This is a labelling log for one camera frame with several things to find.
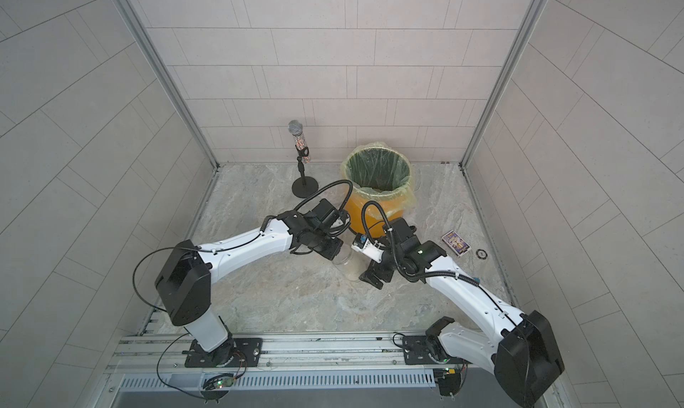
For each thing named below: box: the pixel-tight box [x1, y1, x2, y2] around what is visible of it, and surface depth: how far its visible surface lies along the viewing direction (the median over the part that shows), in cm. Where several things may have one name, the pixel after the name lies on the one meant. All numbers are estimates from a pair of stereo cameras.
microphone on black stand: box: [287, 119, 319, 199], surface depth 101 cm
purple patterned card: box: [441, 229, 472, 257], surface depth 93 cm
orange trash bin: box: [342, 141, 413, 238], surface depth 88 cm
